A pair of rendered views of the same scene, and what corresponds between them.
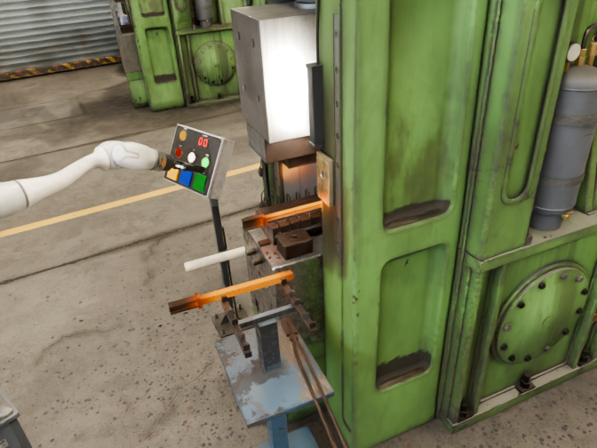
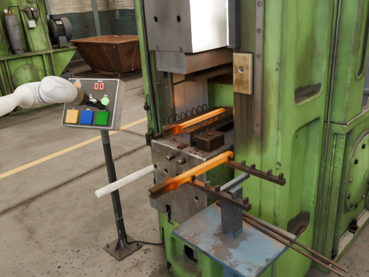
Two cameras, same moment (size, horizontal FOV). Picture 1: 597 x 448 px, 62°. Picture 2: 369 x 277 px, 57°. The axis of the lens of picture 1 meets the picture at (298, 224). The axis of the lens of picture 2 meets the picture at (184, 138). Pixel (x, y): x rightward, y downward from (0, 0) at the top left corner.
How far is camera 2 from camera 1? 0.86 m
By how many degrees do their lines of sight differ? 21
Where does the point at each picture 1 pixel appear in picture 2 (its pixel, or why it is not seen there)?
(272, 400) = (256, 255)
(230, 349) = (190, 232)
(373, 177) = (291, 57)
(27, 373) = not seen: outside the picture
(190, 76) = (10, 91)
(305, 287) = (222, 175)
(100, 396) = not seen: outside the picture
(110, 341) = not seen: outside the picture
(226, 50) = (37, 70)
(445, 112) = (314, 16)
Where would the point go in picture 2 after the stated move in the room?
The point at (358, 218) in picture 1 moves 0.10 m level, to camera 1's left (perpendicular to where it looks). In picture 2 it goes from (284, 92) to (263, 95)
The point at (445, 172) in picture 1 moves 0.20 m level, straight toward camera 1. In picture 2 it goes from (315, 62) to (336, 70)
